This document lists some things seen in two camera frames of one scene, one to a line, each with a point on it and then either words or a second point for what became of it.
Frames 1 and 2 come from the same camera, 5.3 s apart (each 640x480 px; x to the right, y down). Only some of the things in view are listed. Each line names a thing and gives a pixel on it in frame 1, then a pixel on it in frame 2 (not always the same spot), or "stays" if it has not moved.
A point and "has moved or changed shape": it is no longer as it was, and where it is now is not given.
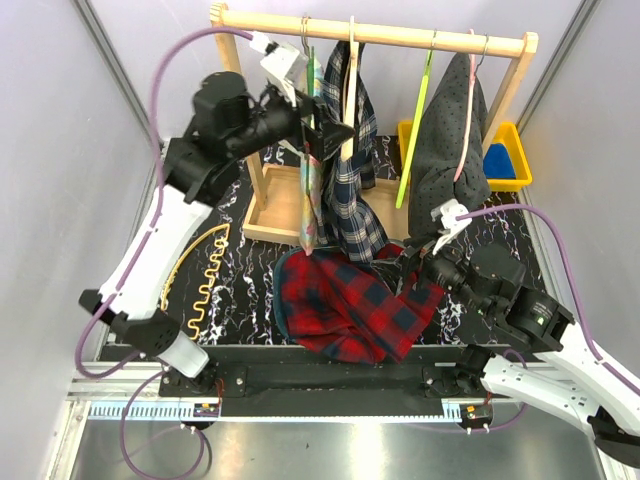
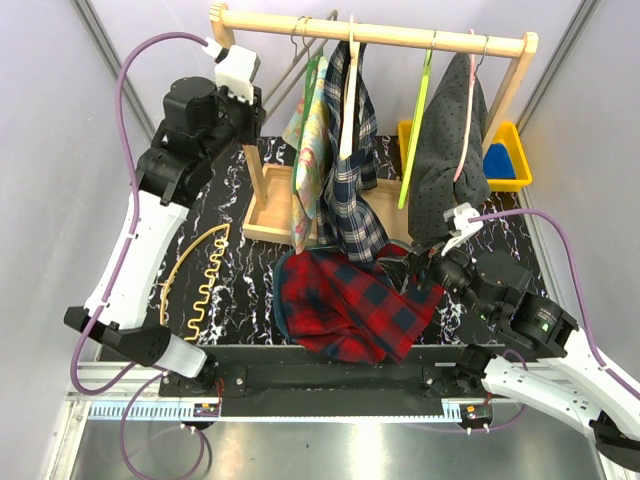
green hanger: [310, 78] has moved or changed shape
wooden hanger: [350, 85] stays
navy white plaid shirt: [351, 222] stays
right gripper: [419, 254] stays
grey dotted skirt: [437, 146] stays
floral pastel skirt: [312, 232] has moved or changed shape
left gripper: [327, 134] -> [253, 112]
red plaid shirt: [351, 308] stays
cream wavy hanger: [201, 297] stays
